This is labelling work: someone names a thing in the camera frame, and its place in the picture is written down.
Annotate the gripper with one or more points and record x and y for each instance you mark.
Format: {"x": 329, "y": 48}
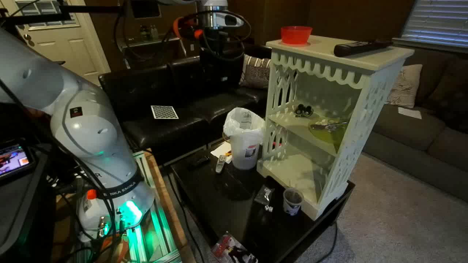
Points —
{"x": 218, "y": 51}

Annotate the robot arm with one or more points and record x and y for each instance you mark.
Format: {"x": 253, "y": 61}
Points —
{"x": 84, "y": 128}

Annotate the toy car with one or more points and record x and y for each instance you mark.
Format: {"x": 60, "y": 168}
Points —
{"x": 303, "y": 110}

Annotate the white carved shelf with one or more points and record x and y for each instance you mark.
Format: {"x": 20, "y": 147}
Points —
{"x": 369, "y": 120}

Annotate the striped cushion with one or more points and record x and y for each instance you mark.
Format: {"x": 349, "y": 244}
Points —
{"x": 256, "y": 73}

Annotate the side table with bottles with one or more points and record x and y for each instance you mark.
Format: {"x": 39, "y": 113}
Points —
{"x": 150, "y": 44}

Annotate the black leather sofa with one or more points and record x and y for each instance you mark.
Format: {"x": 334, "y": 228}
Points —
{"x": 153, "y": 87}

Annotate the red bowl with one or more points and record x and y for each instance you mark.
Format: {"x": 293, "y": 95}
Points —
{"x": 295, "y": 34}

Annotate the checkerboard card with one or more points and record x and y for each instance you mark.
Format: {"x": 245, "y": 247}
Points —
{"x": 164, "y": 112}

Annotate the white bucket with plastic liner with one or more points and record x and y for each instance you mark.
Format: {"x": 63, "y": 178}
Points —
{"x": 244, "y": 142}

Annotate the sheet of white paper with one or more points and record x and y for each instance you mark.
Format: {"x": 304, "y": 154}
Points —
{"x": 221, "y": 149}

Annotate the small black remote control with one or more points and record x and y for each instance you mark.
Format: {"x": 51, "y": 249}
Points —
{"x": 199, "y": 162}

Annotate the grey remote control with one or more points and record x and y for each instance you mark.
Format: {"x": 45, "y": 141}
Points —
{"x": 221, "y": 164}

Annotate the silver spoon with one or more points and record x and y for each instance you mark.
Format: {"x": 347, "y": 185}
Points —
{"x": 329, "y": 126}

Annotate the green plate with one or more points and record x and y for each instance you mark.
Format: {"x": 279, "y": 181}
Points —
{"x": 331, "y": 137}

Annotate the white door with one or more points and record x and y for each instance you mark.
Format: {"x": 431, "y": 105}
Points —
{"x": 73, "y": 47}

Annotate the small clear plastic bag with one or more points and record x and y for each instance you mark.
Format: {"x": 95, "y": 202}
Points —
{"x": 264, "y": 194}

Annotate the pair of white dice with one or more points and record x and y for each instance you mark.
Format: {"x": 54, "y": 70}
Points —
{"x": 269, "y": 208}

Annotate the plastic cup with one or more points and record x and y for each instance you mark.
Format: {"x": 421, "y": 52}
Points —
{"x": 292, "y": 202}

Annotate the beige cushion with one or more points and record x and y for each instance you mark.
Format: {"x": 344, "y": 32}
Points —
{"x": 406, "y": 86}

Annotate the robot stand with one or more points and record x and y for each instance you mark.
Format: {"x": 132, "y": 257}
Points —
{"x": 157, "y": 237}

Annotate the white paper note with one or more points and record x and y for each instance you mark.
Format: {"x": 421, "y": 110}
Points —
{"x": 409, "y": 113}

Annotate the magazine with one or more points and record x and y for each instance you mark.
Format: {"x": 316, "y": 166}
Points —
{"x": 230, "y": 252}

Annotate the grey sofa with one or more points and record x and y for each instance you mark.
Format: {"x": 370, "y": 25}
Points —
{"x": 413, "y": 146}

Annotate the window blinds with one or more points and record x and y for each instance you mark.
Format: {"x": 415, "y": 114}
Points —
{"x": 438, "y": 22}

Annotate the tablet screen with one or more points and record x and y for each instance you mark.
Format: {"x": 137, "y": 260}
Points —
{"x": 12, "y": 160}

